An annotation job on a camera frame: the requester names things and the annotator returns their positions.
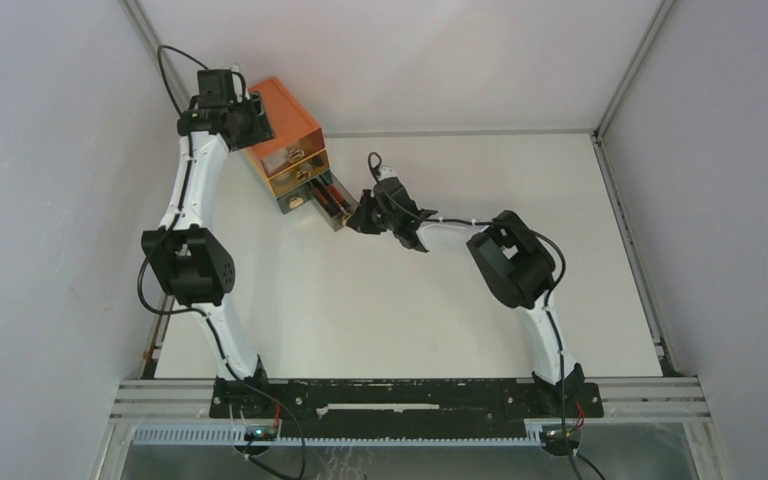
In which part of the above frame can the red lipstick silver end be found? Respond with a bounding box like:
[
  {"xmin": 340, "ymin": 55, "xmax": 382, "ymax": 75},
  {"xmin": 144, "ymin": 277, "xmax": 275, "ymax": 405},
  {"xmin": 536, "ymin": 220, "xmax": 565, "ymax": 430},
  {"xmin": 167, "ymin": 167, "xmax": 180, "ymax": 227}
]
[{"xmin": 327, "ymin": 185, "xmax": 351, "ymax": 211}]

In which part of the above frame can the orange yellow blue drawer box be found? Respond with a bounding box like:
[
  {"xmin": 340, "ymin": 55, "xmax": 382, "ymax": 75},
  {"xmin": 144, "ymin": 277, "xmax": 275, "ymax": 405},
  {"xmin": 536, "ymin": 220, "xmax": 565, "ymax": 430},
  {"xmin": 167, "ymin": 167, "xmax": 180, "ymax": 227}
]
[{"xmin": 246, "ymin": 76, "xmax": 357, "ymax": 231}]

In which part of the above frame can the black powder brush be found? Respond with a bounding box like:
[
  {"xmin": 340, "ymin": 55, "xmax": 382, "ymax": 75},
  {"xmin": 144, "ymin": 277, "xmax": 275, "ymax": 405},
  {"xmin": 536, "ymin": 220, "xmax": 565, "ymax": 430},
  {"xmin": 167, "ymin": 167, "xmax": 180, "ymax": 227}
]
[{"xmin": 313, "ymin": 187, "xmax": 335, "ymax": 217}]

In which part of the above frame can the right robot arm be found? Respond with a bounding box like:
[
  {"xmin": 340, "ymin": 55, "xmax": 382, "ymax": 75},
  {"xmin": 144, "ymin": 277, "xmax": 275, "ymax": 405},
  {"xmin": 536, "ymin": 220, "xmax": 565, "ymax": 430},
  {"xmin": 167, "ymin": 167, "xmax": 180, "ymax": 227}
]
[{"xmin": 344, "ymin": 178, "xmax": 584, "ymax": 416}]

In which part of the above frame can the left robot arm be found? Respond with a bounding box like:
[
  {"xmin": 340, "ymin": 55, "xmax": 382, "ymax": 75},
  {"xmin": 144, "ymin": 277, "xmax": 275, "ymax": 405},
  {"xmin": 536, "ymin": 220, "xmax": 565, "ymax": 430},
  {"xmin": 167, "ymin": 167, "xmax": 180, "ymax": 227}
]
[{"xmin": 138, "ymin": 66, "xmax": 274, "ymax": 417}]

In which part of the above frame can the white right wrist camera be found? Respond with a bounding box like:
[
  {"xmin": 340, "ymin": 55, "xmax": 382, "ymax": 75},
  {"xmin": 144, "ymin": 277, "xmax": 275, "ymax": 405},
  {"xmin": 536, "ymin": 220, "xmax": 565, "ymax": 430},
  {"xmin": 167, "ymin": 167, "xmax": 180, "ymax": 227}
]
[{"xmin": 376, "ymin": 165, "xmax": 401, "ymax": 188}]

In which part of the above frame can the aluminium frame rail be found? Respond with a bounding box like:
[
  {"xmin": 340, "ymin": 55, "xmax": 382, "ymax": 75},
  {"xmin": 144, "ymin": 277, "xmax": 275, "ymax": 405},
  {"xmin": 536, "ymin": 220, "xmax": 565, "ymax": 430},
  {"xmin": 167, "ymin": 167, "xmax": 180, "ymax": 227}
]
[{"xmin": 118, "ymin": 0, "xmax": 204, "ymax": 119}]

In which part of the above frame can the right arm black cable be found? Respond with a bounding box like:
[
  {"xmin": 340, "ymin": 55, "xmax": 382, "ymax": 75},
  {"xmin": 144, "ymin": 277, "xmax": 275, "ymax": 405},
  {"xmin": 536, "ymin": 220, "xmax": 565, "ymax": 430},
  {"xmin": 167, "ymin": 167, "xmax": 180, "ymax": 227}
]
[{"xmin": 366, "ymin": 151, "xmax": 587, "ymax": 480}]

